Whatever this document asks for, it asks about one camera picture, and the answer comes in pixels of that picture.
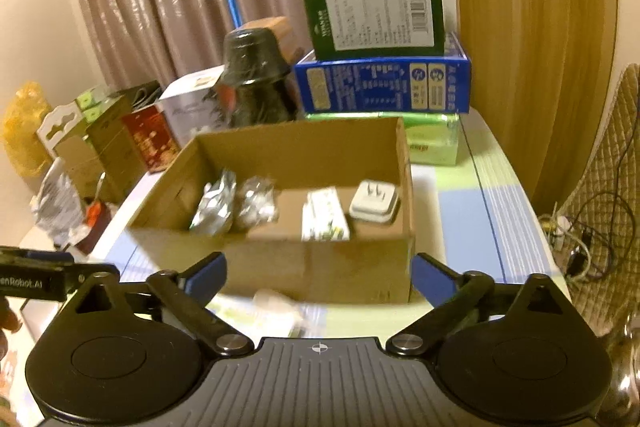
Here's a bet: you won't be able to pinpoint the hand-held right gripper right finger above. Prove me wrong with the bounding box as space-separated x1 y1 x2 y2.
386 252 576 356

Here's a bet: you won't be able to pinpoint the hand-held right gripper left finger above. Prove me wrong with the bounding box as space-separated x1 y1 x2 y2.
70 252 257 356

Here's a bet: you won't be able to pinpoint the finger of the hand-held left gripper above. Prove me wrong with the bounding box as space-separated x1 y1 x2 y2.
65 261 121 300

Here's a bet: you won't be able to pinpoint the white plastic spoon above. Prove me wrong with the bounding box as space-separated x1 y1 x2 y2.
252 289 307 326

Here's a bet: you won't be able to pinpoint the green silver foil bag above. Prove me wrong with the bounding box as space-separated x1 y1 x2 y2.
189 171 237 236

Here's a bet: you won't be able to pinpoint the white square night light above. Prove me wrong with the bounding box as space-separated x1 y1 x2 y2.
349 179 401 224

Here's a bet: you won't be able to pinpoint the green medicine box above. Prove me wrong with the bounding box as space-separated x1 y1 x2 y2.
301 188 351 242

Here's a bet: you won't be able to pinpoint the person's left hand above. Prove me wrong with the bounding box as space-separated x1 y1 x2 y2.
0 299 22 359

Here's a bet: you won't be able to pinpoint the dark brown low box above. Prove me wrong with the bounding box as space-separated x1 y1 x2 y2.
75 202 114 256

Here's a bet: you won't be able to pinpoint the white crumpled plastic bag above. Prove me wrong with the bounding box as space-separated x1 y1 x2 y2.
30 157 86 249

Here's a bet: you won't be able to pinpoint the tall open cardboard box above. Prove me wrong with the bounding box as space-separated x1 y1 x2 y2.
55 97 151 204

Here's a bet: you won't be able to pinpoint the green tissue pack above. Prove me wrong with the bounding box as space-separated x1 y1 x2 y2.
305 112 460 167

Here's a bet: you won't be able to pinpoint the yellow plastic bag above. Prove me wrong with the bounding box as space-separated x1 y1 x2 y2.
2 82 51 178

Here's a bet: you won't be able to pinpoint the red gold gift box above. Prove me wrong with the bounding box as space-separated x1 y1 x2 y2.
121 103 181 173

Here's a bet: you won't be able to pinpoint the small green tissue packs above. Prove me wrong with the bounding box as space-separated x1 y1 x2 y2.
76 86 109 120

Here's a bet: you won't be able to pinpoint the white product box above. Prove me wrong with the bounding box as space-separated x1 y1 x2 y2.
159 66 226 148

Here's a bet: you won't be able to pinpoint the dark shopping bag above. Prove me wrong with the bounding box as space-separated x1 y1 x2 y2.
112 79 164 108

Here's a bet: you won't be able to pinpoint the blue carton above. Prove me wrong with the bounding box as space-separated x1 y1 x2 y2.
294 32 472 116

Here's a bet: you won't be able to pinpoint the stacked black bowls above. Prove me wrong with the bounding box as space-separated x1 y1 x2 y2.
218 26 297 128

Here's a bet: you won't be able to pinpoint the glass kettle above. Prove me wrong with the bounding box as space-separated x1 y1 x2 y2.
607 312 640 427

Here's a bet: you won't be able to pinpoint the brown taped cardboard box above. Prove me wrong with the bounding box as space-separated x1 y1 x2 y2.
240 17 306 64

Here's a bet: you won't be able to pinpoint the wooden wardrobe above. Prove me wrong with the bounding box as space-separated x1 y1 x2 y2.
445 0 619 204

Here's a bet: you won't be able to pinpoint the dark green carton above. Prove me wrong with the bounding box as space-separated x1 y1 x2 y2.
302 0 446 62

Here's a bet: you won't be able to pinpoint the orange handled screwdriver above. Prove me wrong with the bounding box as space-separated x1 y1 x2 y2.
86 172 109 228

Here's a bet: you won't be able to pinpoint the white cutout card handle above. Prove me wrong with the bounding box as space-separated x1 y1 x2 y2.
36 101 84 158

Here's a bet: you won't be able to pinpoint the black cable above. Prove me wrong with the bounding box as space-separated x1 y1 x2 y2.
550 142 640 280

